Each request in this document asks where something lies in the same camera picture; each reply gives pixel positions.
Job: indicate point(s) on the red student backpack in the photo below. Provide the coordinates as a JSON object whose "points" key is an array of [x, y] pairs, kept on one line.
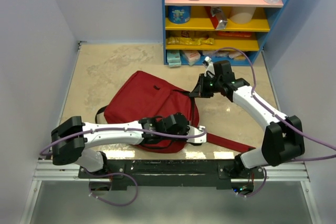
{"points": [[144, 96]]}

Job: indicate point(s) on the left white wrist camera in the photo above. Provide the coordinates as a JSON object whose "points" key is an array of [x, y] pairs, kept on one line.
{"points": [[197, 135]]}

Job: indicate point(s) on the yellow snack packet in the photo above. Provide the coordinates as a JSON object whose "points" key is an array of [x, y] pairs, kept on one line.
{"points": [[190, 41]]}

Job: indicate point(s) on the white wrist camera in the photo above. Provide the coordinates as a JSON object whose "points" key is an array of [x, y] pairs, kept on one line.
{"points": [[209, 68], [197, 135]]}

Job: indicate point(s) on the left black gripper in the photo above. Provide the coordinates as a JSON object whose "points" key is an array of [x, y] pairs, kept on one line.
{"points": [[184, 139]]}

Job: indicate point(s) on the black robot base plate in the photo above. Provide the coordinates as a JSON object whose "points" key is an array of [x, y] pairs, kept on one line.
{"points": [[216, 173]]}

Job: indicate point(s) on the white cylindrical container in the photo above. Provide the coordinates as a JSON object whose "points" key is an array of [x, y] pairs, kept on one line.
{"points": [[241, 15]]}

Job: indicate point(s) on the aluminium frame rail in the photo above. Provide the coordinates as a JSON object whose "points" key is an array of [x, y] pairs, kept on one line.
{"points": [[46, 171]]}

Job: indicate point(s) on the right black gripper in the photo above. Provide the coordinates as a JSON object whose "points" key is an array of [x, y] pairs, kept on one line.
{"points": [[200, 91]]}

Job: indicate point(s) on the blue shelf unit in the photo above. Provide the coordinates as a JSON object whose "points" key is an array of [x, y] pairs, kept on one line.
{"points": [[236, 30]]}

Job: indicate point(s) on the red silver snack bag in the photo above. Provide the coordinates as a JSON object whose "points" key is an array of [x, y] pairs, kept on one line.
{"points": [[218, 18]]}

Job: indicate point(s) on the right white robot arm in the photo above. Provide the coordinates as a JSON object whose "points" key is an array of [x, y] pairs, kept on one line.
{"points": [[282, 141]]}

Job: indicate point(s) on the yellow sponge pack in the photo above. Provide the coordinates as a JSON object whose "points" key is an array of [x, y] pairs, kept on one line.
{"points": [[239, 57]]}

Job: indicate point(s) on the blue cartoon tin can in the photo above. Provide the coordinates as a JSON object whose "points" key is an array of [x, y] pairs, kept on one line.
{"points": [[179, 14]]}

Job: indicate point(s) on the orange flat box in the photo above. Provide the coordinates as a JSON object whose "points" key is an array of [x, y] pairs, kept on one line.
{"points": [[234, 34]]}

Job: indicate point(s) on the teal tissue box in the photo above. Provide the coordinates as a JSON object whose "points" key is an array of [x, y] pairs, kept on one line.
{"points": [[173, 58]]}

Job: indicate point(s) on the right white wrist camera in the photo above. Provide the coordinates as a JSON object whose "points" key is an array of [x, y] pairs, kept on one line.
{"points": [[209, 68]]}

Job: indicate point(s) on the white orange tissue pack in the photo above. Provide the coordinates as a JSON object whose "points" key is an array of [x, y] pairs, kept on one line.
{"points": [[191, 56]]}

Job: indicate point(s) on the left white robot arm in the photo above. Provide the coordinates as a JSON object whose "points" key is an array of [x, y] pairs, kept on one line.
{"points": [[81, 137]]}

